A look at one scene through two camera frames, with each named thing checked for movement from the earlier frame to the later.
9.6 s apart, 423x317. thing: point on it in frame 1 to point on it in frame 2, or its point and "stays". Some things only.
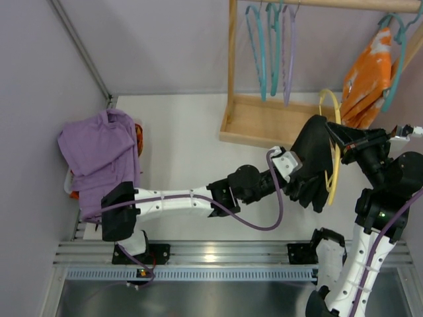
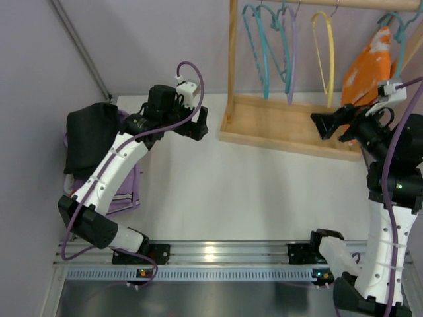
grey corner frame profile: x=86 y=54 stays
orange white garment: x=373 y=72 stays
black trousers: x=313 y=146 to x=91 y=131
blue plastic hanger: x=262 y=77 stays
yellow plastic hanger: x=332 y=178 to x=331 y=90
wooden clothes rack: x=275 y=119 stays
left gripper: x=290 y=187 to x=190 y=125
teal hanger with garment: x=400 y=37 stays
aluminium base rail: x=199 y=252 stays
